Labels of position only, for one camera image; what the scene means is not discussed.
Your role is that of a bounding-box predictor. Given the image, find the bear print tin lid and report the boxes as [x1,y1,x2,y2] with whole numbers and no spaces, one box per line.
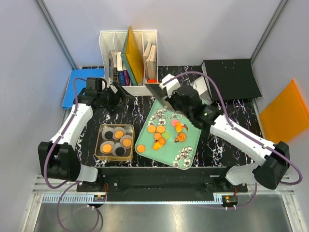
[145,83,174,111]

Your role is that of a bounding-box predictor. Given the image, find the gold cookie tin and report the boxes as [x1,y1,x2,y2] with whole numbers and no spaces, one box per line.
[95,124,135,161]

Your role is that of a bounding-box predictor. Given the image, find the round orange cookie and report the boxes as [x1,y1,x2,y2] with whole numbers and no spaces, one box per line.
[137,145,145,153]

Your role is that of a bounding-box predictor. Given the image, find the orange plastic folder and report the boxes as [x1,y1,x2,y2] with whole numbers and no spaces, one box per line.
[259,79,309,144]

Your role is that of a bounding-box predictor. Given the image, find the white file organizer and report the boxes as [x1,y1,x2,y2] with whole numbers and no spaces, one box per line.
[98,27,159,96]

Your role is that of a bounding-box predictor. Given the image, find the orange star cookie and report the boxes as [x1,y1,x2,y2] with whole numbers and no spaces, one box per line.
[153,142,162,150]

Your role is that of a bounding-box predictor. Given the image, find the orange biscuit top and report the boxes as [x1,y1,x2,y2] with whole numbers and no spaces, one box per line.
[122,138,132,148]

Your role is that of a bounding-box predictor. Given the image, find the beige books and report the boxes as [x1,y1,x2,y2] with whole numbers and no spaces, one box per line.
[143,41,156,80]

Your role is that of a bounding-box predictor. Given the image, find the purple cable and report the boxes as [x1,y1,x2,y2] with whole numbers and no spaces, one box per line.
[43,77,102,232]
[159,71,303,209]

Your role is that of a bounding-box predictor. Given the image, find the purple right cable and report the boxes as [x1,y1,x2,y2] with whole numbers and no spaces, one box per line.
[159,71,303,209]

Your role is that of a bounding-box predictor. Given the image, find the green sandwich cookie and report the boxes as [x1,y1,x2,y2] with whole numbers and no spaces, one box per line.
[162,132,170,140]

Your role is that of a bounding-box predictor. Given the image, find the orange cookie in tin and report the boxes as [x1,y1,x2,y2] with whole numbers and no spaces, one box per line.
[114,130,125,140]

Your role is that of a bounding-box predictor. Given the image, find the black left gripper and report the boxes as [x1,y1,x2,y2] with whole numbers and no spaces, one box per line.
[98,81,134,116]

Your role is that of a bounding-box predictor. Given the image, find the mint green floral tray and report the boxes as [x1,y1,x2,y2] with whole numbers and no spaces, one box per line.
[135,100,201,170]

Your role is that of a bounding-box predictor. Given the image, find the orange fish shaped cookie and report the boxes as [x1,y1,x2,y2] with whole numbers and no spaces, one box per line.
[175,122,183,133]

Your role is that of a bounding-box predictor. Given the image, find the clear plastic bag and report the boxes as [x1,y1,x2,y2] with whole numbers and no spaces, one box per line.
[191,76,212,104]

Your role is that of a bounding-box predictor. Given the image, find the black binder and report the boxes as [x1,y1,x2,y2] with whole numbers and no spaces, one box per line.
[201,58,262,101]

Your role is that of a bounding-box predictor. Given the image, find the orange flower swirl cookie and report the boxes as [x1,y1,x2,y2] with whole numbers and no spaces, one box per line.
[176,133,187,142]

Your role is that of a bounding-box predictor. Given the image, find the black sandwich cookie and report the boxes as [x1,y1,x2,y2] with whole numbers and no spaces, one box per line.
[114,147,126,156]

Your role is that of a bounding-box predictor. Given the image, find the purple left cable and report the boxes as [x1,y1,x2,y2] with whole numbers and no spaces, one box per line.
[43,77,102,232]

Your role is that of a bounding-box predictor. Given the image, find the black cookie in tin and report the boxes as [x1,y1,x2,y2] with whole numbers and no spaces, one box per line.
[104,131,113,140]

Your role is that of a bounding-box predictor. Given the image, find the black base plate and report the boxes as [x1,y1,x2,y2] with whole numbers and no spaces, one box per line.
[77,167,248,203]

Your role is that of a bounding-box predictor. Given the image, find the red small box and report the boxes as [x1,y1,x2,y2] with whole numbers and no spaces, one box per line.
[147,79,157,84]

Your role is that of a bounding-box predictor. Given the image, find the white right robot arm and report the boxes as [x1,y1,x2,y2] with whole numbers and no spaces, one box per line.
[159,74,290,192]

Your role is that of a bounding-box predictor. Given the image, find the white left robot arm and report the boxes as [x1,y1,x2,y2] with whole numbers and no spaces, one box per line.
[38,77,133,191]

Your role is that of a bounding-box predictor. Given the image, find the dark books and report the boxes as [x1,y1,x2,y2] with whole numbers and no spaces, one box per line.
[109,50,131,86]

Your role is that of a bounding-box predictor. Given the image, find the pink macaron cookie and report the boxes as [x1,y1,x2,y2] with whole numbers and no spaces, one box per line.
[171,119,179,127]

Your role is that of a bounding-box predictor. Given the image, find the round dotted orange biscuit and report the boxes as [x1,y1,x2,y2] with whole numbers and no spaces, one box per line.
[100,144,113,154]

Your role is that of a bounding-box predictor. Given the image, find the yellow green folder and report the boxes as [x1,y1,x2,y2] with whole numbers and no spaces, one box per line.
[121,26,144,86]

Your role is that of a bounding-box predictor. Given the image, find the blue folder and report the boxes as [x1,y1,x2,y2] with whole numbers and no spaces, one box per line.
[61,68,105,109]

